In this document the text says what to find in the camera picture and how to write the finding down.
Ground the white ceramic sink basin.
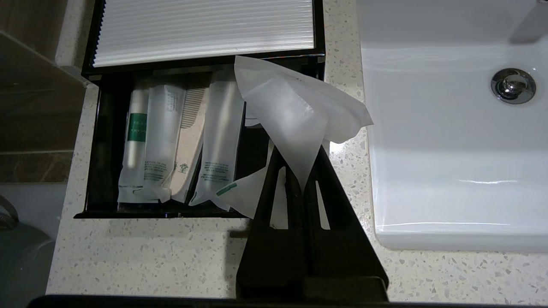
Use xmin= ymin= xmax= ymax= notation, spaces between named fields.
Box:
xmin=356 ymin=0 xmax=548 ymax=253

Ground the long clear toothbrush pack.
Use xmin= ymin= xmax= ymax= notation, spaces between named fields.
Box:
xmin=188 ymin=71 xmax=245 ymax=211
xmin=141 ymin=83 xmax=187 ymax=204

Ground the white ceramic toilet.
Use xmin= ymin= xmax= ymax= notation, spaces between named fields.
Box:
xmin=0 ymin=184 xmax=57 ymax=296

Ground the beige comb packet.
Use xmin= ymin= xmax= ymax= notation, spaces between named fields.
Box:
xmin=170 ymin=87 xmax=211 ymax=204

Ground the small white sachet packet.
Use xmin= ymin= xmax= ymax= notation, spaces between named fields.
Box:
xmin=233 ymin=55 xmax=374 ymax=194

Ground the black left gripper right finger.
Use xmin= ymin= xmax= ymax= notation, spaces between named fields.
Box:
xmin=302 ymin=143 xmax=389 ymax=300

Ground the white paper card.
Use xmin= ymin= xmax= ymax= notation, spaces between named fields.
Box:
xmin=92 ymin=0 xmax=316 ymax=68

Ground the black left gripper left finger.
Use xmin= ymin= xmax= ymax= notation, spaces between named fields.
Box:
xmin=236 ymin=145 xmax=307 ymax=300

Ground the braided metal hose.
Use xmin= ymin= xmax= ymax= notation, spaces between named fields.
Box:
xmin=0 ymin=195 xmax=20 ymax=231

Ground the chrome sink drain plug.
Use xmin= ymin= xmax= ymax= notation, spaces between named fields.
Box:
xmin=491 ymin=67 xmax=537 ymax=105

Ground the green label tube packet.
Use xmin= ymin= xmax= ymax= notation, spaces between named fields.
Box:
xmin=118 ymin=83 xmax=150 ymax=204

